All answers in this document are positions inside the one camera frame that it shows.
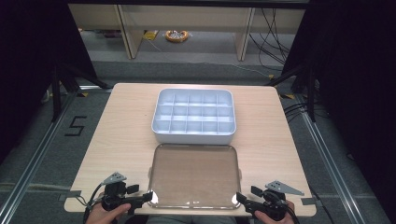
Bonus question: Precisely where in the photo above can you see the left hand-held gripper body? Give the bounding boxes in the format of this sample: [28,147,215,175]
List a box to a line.
[101,172,145,216]

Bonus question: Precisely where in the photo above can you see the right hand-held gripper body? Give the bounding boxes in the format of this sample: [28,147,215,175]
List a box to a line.
[244,180,305,221]

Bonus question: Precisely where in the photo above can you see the clear plastic lid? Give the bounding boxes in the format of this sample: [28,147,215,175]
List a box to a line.
[147,143,243,210]

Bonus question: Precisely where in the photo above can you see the person's right hand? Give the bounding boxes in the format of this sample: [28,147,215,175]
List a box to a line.
[254,200,295,224]

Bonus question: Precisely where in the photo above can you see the person's left hand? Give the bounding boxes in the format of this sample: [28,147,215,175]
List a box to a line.
[85,203,132,224]

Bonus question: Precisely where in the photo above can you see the grey tape strip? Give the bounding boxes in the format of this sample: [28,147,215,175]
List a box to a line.
[58,189,82,202]
[300,196,322,206]

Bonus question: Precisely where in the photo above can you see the person's grey clothing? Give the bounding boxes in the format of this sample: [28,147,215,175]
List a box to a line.
[145,215,238,224]

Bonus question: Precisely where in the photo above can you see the white compartment storage box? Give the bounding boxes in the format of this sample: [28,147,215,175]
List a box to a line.
[150,88,237,146]

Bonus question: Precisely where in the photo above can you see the black tripod stand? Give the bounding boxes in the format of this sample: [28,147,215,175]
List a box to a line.
[264,62,318,123]
[50,61,110,123]

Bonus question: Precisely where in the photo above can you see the black curtain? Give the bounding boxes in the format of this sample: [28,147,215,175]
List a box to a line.
[0,0,99,164]
[281,0,396,216]

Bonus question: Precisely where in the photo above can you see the yellow flat object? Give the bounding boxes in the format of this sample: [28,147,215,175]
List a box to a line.
[142,30,160,41]

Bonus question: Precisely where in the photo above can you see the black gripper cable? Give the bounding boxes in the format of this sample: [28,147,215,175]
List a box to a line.
[81,182,106,224]
[285,204,301,224]

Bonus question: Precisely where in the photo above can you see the aluminium floor rail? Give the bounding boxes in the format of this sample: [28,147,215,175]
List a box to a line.
[0,89,79,224]
[297,94,363,224]

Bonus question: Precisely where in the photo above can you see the black floor cables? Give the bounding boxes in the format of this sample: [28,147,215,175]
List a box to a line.
[282,102,313,123]

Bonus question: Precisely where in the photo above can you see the thin white floor cable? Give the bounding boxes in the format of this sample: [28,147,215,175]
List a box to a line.
[145,38,273,78]

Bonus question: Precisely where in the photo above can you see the bundle of black cables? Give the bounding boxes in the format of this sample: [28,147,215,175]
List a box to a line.
[247,7,294,72]

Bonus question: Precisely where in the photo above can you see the orange ring-shaped object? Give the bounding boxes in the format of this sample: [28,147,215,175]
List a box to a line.
[164,29,191,44]

